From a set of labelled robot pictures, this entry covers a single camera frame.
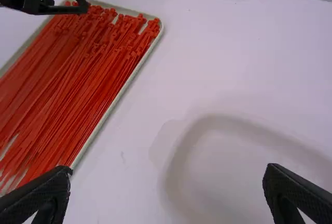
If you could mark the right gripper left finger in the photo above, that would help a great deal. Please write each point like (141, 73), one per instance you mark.
(39, 200)

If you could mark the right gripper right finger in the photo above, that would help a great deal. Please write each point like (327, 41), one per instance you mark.
(293, 198)

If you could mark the white dish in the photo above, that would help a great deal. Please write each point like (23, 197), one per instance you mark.
(233, 169)

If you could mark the pale tray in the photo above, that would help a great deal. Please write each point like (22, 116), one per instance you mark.
(161, 30)

